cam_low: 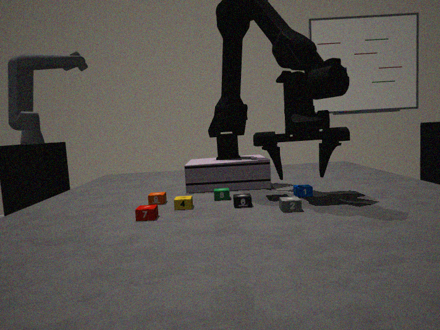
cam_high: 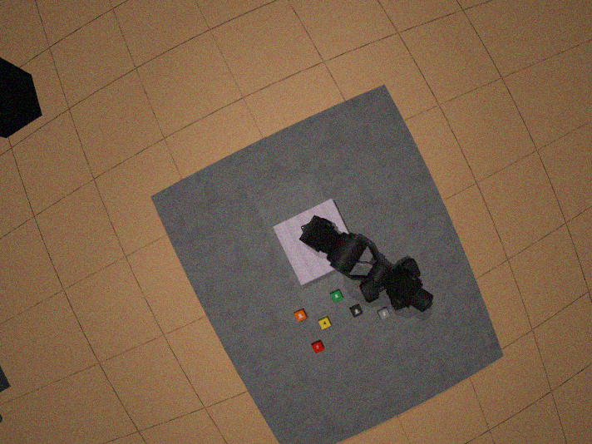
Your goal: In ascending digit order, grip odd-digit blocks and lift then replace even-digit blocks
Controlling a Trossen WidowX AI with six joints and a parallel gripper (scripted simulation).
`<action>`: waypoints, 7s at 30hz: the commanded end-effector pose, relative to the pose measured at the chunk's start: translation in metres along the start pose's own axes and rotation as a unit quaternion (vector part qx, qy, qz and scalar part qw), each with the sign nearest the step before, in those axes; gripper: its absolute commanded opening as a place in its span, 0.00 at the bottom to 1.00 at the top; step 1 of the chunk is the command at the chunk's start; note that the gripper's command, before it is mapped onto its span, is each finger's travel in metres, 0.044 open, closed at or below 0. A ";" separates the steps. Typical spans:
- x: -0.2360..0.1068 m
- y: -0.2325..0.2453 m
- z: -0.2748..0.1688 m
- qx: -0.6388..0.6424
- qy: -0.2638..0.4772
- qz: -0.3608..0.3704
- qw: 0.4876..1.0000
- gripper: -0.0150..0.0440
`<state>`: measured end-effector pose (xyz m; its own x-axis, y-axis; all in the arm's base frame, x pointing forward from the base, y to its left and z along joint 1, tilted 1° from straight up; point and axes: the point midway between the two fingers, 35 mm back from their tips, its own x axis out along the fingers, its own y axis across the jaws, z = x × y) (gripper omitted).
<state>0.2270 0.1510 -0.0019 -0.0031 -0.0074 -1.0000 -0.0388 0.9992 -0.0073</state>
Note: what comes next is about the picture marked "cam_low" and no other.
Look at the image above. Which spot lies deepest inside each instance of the green block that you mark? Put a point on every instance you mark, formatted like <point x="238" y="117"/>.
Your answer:
<point x="221" y="194"/>

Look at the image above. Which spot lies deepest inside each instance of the yellow block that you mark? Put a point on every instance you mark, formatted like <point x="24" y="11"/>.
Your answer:
<point x="183" y="202"/>

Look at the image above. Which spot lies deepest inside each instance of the red block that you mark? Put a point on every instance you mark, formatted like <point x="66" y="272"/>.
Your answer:
<point x="146" y="212"/>

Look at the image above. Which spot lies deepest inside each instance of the orange block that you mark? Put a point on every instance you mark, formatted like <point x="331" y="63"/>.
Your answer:
<point x="157" y="198"/>

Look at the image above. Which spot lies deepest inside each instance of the blue block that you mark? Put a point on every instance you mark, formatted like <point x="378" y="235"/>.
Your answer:
<point x="303" y="190"/>

